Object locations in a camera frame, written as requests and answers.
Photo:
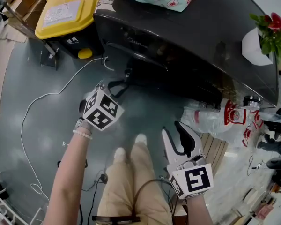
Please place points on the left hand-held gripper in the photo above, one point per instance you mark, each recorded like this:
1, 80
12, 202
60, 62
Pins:
103, 111

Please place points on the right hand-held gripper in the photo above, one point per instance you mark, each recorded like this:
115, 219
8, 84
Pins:
199, 177

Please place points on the person's left forearm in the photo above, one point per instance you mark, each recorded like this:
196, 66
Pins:
65, 184

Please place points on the person's right forearm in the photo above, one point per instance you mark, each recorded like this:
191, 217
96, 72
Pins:
199, 210

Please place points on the black washing machine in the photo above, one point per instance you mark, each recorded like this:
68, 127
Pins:
201, 32

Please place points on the wooden slat board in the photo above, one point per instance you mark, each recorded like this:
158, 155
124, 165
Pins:
213, 153

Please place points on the person's right white shoe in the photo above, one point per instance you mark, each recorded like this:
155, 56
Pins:
140, 139

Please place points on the person's white shoe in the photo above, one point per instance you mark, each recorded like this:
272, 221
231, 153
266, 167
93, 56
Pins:
140, 139
120, 155

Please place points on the person's right leg beige trousers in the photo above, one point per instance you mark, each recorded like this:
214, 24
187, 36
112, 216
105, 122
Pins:
145, 172

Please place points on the person's leg beige trousers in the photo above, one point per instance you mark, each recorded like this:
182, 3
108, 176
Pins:
145, 172
117, 191

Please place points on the grey wrist band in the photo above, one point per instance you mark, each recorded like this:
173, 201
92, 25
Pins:
84, 125

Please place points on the person's left white shoe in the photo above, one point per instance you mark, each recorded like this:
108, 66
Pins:
120, 155

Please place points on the brown top white stool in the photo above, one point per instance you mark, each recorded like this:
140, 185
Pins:
180, 214

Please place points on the person's left leg beige trousers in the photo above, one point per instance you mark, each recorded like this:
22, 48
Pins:
117, 191

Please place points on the black bin yellow lid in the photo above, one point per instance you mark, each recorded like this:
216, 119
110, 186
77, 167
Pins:
65, 15

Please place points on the black waist device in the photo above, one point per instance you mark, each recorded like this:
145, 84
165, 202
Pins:
114, 219

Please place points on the black low table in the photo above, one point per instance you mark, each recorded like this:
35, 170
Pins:
278, 125

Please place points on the round black object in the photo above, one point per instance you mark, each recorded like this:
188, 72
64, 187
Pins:
278, 163

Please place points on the flat cardboard sheet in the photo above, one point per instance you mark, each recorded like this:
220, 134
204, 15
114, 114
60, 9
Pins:
2, 67

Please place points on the red flower plant white pot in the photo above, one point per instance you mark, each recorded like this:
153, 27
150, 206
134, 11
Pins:
257, 48

